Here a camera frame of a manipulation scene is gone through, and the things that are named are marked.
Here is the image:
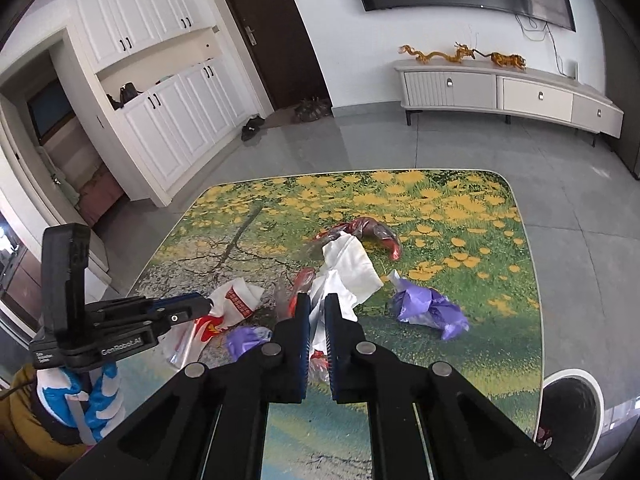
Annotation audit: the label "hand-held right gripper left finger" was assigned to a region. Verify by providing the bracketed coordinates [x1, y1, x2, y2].
[57, 292, 311, 480]

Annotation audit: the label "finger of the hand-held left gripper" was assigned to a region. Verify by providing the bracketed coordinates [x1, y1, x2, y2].
[85, 292, 215, 319]
[89, 309, 197, 347]

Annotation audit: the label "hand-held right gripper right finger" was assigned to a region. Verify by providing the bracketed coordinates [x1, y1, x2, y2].
[325, 293, 583, 480]

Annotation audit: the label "clear plastic bag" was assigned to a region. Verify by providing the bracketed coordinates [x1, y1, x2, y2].
[161, 320, 211, 372]

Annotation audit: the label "white red-printed plastic bag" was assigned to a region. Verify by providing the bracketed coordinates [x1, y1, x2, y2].
[192, 280, 268, 346]

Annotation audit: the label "small purple plastic bag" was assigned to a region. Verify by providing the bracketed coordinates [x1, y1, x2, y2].
[225, 325, 273, 361]

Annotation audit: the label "red plastic wrapper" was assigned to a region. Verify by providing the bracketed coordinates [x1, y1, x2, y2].
[274, 267, 317, 321]
[312, 216, 403, 261]

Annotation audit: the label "large purple plastic bag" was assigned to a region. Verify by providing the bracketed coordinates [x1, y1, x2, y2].
[390, 270, 471, 342]

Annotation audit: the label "white round trash bin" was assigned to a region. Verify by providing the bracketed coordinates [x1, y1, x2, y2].
[535, 369, 606, 478]

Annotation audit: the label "person's left forearm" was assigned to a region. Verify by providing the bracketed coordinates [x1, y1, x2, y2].
[0, 366, 66, 466]

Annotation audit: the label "person's left hand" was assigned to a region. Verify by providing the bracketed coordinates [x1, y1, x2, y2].
[30, 360, 126, 446]

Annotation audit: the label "black shoes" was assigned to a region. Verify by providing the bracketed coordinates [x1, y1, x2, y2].
[241, 115, 266, 142]

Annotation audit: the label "grey doormat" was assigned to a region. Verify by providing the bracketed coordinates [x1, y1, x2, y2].
[260, 105, 311, 131]

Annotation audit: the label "brown shoes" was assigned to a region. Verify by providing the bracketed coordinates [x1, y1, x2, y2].
[292, 97, 333, 123]

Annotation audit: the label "dark brown door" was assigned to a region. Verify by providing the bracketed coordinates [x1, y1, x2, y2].
[216, 0, 332, 111]

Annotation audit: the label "yellow dragon figurine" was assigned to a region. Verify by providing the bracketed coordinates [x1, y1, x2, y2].
[398, 42, 488, 66]

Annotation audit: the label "white television cabinet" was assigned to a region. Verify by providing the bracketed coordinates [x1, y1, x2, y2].
[393, 57, 625, 148]

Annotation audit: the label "white wall cabinet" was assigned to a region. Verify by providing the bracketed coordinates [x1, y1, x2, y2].
[75, 0, 271, 208]

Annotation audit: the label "television cable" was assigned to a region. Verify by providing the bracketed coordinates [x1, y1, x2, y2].
[517, 15, 563, 73]

